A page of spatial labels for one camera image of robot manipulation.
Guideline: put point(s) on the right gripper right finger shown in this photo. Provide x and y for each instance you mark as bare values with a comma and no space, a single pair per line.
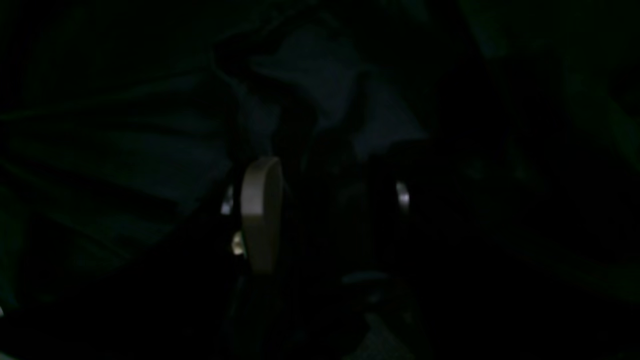
389,205

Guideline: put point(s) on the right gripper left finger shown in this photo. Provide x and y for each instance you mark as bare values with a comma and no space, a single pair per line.
254,203

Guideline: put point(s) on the dark grey t-shirt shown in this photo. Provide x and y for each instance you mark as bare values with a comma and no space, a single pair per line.
513,123

